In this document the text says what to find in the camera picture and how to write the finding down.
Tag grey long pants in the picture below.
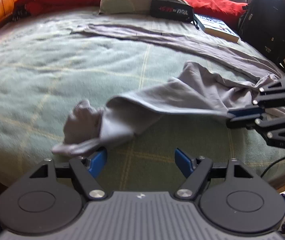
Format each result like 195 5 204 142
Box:
52 24 283 156

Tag black backpack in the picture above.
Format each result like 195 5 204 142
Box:
238 0 285 65

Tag blue white book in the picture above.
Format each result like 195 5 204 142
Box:
194 14 239 43

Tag green plaid bed blanket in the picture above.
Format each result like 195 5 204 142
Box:
0 8 285 191

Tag black pouch with red text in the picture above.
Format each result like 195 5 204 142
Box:
149 0 194 22

